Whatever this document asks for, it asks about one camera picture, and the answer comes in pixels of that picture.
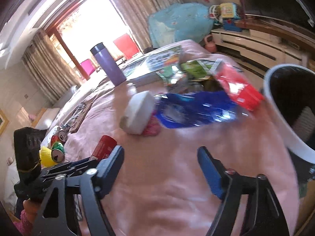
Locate blue plastic bag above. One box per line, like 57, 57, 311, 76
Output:
155, 91, 243, 129

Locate pink kettlebell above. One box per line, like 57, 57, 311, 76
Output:
204, 34, 217, 53

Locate pink table cloth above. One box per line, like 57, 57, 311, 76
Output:
55, 75, 299, 235

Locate black white trash bin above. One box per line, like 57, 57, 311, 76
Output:
263, 63, 314, 183

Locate green snack wrapper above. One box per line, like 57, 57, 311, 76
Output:
156, 60, 222, 89

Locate blue cloth covered bundle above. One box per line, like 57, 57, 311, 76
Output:
148, 3, 214, 49

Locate white TV cabinet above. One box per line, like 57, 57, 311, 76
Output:
211, 28, 315, 79

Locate red milk carton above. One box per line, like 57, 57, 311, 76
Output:
210, 60, 264, 111

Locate white tissue pack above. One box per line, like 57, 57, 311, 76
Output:
120, 91, 155, 135

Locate red chair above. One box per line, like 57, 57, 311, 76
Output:
113, 34, 140, 60

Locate beige curtain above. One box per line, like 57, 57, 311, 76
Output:
110, 0, 182, 51

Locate purple thermos bottle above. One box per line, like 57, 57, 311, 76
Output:
90, 43, 127, 86

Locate left hand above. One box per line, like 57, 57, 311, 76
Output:
23, 199, 41, 224

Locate yellow foam net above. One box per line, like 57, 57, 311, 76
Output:
39, 146, 57, 168

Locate green drink can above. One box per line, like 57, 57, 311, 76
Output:
51, 142, 65, 163

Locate children's picture book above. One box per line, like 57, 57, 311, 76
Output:
123, 45, 182, 87

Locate red cylindrical tube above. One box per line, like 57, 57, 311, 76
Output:
89, 135, 117, 161

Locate toy telephone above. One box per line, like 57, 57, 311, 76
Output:
220, 3, 242, 32

